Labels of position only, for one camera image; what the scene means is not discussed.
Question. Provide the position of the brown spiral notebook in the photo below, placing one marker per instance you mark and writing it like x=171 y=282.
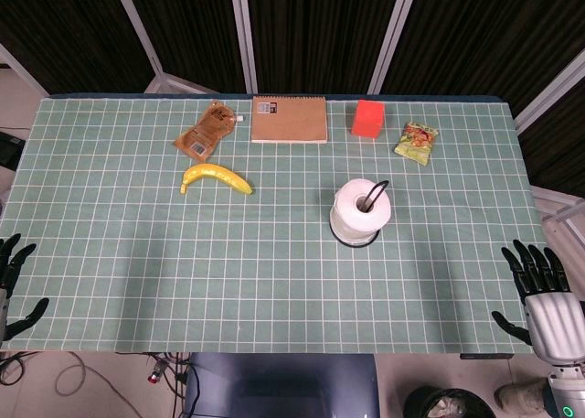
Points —
x=289 y=119

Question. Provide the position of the white toilet paper roll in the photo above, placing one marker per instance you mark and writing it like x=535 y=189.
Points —
x=361 y=212

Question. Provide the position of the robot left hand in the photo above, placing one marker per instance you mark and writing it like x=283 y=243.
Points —
x=8 y=264

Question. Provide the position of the black waste bin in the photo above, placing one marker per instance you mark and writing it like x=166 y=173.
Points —
x=445 y=404

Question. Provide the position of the red cube block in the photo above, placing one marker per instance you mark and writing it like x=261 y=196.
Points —
x=366 y=120

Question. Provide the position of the black floor device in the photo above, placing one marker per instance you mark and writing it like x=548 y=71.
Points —
x=8 y=148

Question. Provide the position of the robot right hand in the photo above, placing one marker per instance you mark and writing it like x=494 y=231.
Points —
x=550 y=308

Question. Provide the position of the green grid tablecloth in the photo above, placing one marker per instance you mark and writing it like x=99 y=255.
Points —
x=228 y=262

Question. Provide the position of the brown spouted drink pouch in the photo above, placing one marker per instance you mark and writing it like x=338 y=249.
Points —
x=205 y=130

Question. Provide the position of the green snack bag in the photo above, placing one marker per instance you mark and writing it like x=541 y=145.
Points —
x=417 y=142

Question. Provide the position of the white framed dark partition screen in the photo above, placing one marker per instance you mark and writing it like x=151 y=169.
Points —
x=315 y=34

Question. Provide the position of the beige shoe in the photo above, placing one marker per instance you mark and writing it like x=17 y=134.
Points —
x=518 y=394

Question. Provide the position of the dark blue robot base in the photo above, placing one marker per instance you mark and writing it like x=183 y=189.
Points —
x=283 y=386

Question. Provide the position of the red black connector plug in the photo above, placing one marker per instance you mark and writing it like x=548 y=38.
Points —
x=155 y=373

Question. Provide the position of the yellow banana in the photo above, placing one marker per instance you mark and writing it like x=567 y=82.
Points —
x=215 y=176

